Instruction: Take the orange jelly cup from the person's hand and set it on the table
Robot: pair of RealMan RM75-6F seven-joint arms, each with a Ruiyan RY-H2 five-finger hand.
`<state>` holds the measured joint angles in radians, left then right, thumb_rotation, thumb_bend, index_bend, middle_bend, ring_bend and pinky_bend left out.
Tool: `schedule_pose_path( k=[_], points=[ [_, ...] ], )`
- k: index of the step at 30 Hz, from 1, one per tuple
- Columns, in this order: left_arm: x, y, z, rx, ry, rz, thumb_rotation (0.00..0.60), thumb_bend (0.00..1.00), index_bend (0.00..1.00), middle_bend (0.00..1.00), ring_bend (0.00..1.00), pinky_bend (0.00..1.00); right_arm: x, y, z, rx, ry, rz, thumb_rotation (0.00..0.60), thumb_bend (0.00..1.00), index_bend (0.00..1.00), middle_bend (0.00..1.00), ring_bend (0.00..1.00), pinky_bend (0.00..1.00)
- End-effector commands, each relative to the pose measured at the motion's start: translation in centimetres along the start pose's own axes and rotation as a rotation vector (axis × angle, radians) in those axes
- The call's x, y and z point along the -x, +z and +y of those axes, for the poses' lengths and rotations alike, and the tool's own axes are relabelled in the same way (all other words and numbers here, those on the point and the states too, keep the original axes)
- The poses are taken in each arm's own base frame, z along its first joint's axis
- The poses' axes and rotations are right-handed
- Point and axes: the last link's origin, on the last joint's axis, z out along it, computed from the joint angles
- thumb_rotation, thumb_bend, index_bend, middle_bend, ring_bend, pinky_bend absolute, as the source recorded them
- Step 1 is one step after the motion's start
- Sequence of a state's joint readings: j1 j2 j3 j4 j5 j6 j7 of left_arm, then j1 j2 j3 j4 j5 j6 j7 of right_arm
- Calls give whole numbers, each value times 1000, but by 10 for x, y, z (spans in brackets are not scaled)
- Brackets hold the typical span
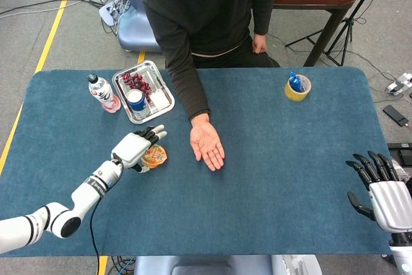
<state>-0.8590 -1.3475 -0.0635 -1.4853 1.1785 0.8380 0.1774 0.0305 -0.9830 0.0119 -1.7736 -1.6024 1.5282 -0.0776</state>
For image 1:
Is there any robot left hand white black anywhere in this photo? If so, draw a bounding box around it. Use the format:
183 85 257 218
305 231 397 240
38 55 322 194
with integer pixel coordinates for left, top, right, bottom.
111 124 169 174

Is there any person's left hand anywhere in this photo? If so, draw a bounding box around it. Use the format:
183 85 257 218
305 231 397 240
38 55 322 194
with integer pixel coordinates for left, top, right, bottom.
252 32 268 55

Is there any person's right hand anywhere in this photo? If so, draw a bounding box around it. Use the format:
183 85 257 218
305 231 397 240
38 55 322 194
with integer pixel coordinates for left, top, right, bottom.
189 117 226 172

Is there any robot right hand silver black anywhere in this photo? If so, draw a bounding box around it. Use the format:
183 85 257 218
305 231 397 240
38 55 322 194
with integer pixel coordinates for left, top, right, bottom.
345 150 412 234

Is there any orange jelly cup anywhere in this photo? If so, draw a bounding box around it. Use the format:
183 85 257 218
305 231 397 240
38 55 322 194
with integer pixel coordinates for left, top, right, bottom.
140 144 169 169

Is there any person's right forearm dark sleeve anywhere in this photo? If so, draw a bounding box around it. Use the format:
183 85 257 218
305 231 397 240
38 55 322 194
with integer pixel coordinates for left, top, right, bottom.
164 39 211 122

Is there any person's left forearm dark sleeve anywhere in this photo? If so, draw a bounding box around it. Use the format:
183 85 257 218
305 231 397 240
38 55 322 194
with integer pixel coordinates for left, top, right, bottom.
250 0 279 36

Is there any blue soda can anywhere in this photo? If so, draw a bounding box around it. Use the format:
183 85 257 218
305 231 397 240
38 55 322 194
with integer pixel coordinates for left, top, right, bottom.
126 88 151 120

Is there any blue snack packet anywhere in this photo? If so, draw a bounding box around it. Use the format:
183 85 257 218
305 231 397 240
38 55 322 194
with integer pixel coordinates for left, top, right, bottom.
288 70 305 93

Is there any black floor box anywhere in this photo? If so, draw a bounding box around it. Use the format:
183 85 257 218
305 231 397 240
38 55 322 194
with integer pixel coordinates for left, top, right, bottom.
387 142 412 168

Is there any small white box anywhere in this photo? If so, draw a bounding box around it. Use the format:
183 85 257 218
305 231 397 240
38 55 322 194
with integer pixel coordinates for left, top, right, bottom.
151 90 171 111

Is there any person's torso dark sweater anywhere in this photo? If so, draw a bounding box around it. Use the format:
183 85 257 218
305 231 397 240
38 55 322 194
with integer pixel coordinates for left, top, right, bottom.
142 0 281 69

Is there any pink drink bottle black cap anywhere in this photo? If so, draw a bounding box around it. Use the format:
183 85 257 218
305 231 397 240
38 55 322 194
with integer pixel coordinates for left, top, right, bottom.
87 73 122 114

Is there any yellow tape roll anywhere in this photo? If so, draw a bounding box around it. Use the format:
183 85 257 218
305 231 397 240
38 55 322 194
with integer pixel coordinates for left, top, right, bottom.
283 74 312 102

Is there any red fruit pile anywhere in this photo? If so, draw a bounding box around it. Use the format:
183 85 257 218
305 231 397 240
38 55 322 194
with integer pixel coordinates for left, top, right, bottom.
122 71 153 100

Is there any blue table cloth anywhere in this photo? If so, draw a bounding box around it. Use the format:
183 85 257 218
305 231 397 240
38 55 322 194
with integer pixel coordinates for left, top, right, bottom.
0 66 395 258

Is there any steel tray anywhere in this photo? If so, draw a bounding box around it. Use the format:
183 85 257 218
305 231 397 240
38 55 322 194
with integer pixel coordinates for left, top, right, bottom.
111 60 176 125

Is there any black phone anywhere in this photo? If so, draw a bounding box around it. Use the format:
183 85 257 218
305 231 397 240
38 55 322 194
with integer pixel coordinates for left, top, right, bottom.
382 104 409 127

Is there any black tripod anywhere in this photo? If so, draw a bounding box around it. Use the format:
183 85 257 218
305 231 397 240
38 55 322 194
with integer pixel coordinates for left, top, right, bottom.
285 0 389 67

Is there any light blue machine base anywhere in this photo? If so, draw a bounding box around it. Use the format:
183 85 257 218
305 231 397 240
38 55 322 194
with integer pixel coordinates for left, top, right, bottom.
117 0 162 53

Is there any white power strip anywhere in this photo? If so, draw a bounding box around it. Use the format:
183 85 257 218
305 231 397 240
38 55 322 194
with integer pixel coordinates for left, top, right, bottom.
98 0 129 26
386 73 412 95

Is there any grey robot chest base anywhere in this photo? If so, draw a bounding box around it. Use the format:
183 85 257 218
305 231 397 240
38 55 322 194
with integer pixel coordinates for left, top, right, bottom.
133 254 323 275

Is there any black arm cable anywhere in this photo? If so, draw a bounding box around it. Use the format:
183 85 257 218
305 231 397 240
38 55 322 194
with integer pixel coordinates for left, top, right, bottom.
89 155 125 275

